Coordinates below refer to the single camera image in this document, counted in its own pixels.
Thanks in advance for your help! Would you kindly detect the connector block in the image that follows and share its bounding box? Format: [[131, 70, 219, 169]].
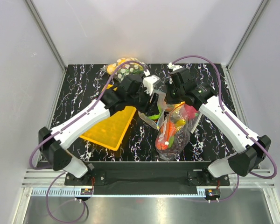
[[205, 189, 221, 201], [80, 187, 94, 196]]

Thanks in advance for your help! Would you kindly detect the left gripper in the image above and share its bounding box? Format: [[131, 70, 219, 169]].
[[126, 84, 159, 116]]

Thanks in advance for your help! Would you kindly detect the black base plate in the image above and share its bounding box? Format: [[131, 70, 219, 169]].
[[65, 161, 230, 196]]

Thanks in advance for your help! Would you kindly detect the left connector block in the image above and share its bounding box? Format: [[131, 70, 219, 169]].
[[80, 187, 94, 196]]

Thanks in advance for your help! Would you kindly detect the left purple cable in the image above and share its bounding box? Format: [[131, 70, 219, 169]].
[[28, 60, 150, 222]]

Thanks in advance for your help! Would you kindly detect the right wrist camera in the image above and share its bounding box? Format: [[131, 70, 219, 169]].
[[168, 63, 182, 86]]

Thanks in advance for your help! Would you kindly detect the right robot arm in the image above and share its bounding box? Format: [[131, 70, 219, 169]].
[[165, 64, 271, 185]]

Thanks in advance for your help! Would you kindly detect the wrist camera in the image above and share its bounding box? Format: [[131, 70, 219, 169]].
[[168, 63, 182, 86], [142, 75, 161, 96]]

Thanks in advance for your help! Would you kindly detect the yellow plastic tray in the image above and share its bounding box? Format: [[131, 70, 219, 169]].
[[80, 106, 136, 151]]

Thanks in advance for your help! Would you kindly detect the banana and apples bag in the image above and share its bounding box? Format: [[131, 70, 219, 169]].
[[166, 102, 202, 136]]

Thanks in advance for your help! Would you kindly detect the blue zip fruit bag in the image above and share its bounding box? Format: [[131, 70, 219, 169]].
[[138, 90, 167, 130]]

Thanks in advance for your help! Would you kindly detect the green fake fruit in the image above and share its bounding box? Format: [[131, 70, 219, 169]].
[[148, 107, 161, 120]]

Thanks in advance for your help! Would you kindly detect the right connector block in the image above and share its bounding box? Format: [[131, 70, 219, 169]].
[[205, 189, 221, 201]]

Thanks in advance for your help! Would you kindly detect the grapes and orange bag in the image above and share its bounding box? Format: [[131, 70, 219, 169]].
[[155, 114, 190, 161]]

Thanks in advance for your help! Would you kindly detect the polka dot fruit bag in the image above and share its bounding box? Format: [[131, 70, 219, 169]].
[[102, 57, 147, 82]]

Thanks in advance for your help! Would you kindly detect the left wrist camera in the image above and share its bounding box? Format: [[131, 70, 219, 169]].
[[142, 75, 161, 96]]

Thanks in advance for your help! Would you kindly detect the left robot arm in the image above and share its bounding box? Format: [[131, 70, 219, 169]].
[[38, 74, 160, 185]]

